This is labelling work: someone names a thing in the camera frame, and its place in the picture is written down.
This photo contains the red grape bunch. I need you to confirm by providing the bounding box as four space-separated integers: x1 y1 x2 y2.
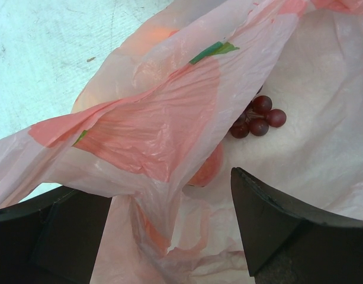
229 95 287 139

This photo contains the peach fruit in bag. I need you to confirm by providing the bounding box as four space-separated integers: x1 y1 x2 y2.
187 143 224 187

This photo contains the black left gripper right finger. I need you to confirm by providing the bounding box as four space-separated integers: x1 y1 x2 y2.
231 167 363 283

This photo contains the pink plastic bag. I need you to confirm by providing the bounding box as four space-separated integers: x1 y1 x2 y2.
0 1 363 283

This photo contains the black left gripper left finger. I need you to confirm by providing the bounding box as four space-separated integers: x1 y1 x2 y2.
0 186 111 283

